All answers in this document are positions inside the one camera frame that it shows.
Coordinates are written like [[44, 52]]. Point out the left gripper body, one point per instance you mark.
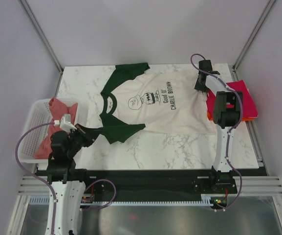
[[79, 137]]

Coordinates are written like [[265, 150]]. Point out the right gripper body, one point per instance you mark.
[[199, 86]]

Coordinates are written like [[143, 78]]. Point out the white green-sleeved Charlie Brown t-shirt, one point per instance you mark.
[[167, 103]]

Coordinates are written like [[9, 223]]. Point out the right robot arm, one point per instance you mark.
[[227, 112]]

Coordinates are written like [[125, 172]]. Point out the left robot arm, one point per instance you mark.
[[67, 183]]

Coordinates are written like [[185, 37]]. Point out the salmon pink t-shirt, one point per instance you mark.
[[57, 109]]

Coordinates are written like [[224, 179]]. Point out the white plastic basket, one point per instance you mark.
[[39, 114]]

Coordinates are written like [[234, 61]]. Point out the folded orange t-shirt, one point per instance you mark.
[[210, 117]]

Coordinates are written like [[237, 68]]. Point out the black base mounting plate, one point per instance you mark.
[[158, 184]]

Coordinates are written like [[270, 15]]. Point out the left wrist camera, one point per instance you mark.
[[64, 124]]

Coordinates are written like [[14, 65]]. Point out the right aluminium frame post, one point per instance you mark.
[[254, 33]]

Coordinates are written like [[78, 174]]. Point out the aluminium frame post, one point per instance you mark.
[[254, 33], [37, 27]]

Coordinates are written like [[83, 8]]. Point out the white slotted cable duct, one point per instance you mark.
[[204, 201]]

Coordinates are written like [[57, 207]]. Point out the left aluminium frame post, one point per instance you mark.
[[37, 27]]

